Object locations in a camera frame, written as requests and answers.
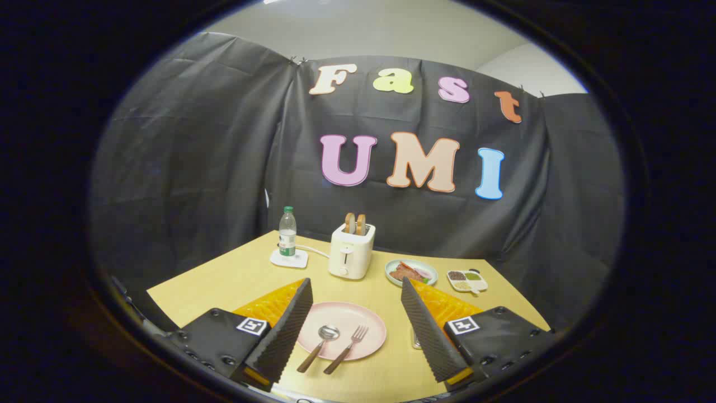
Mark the black backdrop cloth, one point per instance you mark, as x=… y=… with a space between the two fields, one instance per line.
x=196 y=168

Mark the pink ham slice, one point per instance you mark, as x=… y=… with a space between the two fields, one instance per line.
x=423 y=273

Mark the pale green plate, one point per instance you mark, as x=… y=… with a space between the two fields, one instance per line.
x=429 y=266

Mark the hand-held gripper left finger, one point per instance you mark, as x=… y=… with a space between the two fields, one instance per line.
x=285 y=330

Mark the clear plastic water bottle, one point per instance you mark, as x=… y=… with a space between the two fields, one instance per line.
x=287 y=232

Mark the brown meat slices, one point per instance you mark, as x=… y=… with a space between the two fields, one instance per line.
x=404 y=273

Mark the white divided grain tray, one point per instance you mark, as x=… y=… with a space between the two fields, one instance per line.
x=467 y=281

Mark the white square pad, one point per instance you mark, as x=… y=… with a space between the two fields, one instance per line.
x=297 y=261

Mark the white toaster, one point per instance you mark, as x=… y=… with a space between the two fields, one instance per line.
x=358 y=252

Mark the pink plate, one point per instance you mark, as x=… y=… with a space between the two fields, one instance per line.
x=358 y=319

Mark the toast bread slice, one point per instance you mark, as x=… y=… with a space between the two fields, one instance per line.
x=361 y=225
x=350 y=223

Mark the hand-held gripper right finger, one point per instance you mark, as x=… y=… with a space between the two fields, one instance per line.
x=428 y=330

